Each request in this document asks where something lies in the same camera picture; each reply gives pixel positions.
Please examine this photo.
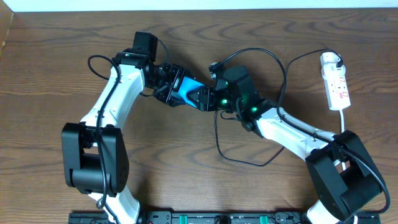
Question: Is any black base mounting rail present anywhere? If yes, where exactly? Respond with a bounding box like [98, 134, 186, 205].
[67, 211, 381, 224]

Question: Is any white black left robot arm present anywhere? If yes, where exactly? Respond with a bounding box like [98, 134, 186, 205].
[62, 50, 187, 223]

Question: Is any white charger plug adapter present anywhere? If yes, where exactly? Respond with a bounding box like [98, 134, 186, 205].
[320, 52, 343, 68]

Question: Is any white power strip cord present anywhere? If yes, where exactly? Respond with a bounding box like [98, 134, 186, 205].
[339, 108, 346, 134]

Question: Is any blue screen Galaxy smartphone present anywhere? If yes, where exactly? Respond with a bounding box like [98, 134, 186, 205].
[177, 77, 204, 108]

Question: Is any white power strip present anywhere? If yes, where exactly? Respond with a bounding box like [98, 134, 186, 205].
[321, 63, 351, 111]

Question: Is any black USB charging cable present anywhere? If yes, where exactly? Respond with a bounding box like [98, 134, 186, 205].
[214, 48, 344, 167]

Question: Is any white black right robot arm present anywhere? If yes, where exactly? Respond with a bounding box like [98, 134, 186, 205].
[178, 66, 387, 223]

